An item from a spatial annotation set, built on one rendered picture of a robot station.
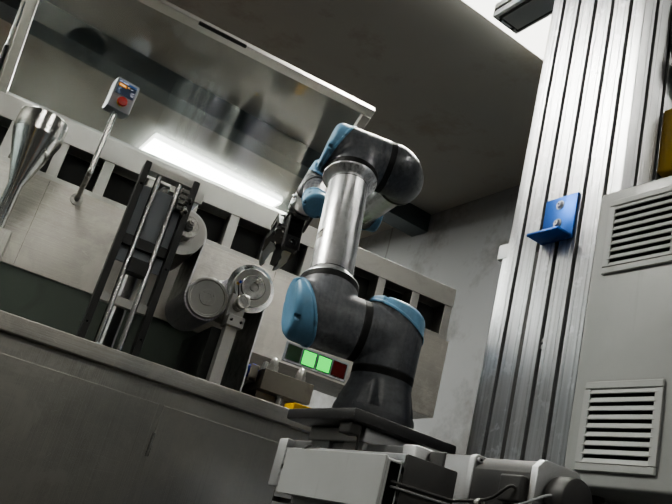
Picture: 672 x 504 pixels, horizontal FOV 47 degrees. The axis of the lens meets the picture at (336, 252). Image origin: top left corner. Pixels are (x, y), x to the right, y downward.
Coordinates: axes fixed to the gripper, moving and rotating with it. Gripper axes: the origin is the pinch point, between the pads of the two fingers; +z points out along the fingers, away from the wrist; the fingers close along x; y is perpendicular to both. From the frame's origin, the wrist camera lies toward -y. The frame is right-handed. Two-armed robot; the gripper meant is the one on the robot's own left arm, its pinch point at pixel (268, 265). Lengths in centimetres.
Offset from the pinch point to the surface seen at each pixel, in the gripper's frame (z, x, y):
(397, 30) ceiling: -35, -67, 233
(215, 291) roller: 13.3, 10.7, -2.8
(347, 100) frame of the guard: -40, -9, 49
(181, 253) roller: 9.0, 23.7, 2.9
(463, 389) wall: 138, -218, 180
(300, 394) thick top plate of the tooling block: 23.6, -22.0, -21.4
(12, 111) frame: 12, 83, 49
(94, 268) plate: 37, 43, 20
